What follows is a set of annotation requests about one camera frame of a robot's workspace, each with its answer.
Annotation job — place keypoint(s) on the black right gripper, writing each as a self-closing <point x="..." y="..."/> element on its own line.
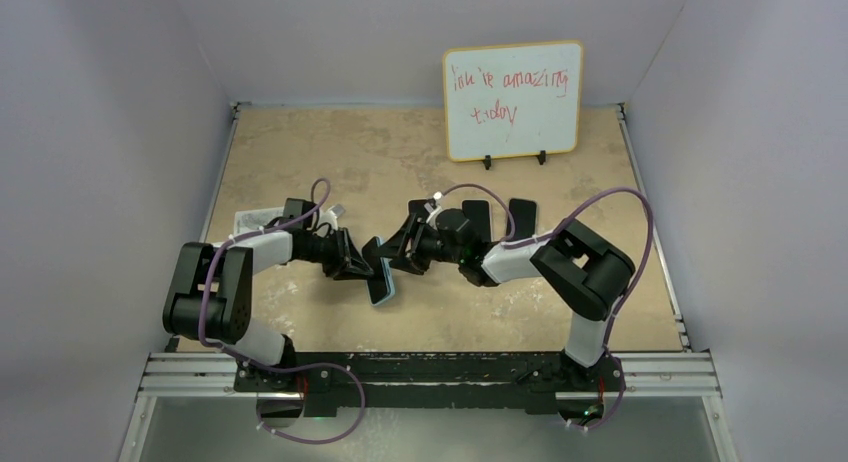
<point x="395" y="249"/>

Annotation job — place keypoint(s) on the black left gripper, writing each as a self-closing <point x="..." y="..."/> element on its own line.
<point x="346" y="264"/>

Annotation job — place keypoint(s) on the black smartphone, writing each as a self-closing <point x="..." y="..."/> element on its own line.
<point x="524" y="213"/>
<point x="478" y="212"/>

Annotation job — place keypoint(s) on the black phone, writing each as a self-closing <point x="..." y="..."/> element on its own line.
<point x="419" y="210"/>

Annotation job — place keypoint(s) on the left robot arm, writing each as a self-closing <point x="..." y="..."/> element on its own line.
<point x="210" y="295"/>

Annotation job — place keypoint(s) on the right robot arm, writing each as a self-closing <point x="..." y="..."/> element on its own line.
<point x="588" y="273"/>

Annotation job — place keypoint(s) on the white printed card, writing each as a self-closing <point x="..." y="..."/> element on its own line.
<point x="251" y="220"/>

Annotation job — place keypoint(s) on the whiteboard with red writing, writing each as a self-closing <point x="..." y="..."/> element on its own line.
<point x="512" y="100"/>

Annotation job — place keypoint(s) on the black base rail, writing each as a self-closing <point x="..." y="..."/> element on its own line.
<point x="538" y="383"/>

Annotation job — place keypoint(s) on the aluminium frame rail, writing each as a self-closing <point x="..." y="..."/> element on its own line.
<point x="675" y="375"/>

